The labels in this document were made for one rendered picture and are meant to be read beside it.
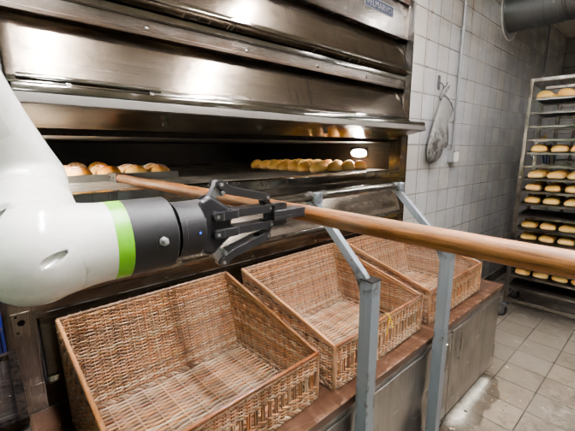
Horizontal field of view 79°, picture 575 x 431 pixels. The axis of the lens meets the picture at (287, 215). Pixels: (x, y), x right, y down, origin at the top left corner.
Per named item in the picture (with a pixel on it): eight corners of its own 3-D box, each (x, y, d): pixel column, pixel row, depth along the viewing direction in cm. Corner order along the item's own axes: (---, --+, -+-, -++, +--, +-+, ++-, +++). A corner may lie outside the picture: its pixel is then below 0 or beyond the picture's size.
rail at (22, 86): (11, 89, 74) (10, 92, 75) (425, 126, 191) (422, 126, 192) (9, 79, 73) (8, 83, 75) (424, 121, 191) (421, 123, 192)
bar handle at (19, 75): (19, 96, 77) (18, 98, 79) (164, 107, 99) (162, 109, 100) (14, 69, 77) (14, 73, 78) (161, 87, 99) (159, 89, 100)
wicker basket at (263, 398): (62, 407, 100) (50, 317, 94) (228, 335, 137) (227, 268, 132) (121, 546, 65) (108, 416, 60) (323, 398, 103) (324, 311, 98)
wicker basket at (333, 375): (239, 333, 139) (237, 267, 134) (331, 293, 177) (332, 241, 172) (334, 395, 104) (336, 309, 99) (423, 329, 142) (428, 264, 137)
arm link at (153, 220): (141, 287, 39) (134, 206, 37) (110, 262, 48) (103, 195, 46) (191, 274, 43) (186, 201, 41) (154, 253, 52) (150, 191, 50)
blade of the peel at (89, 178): (178, 177, 154) (178, 170, 154) (25, 185, 117) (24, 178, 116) (145, 172, 179) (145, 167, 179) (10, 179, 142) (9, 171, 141)
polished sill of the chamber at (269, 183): (18, 210, 93) (15, 196, 93) (390, 175, 211) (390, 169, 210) (20, 214, 89) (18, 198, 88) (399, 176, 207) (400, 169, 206)
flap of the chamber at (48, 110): (13, 101, 74) (8, 126, 89) (426, 130, 191) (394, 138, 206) (11, 89, 74) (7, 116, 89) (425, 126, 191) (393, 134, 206)
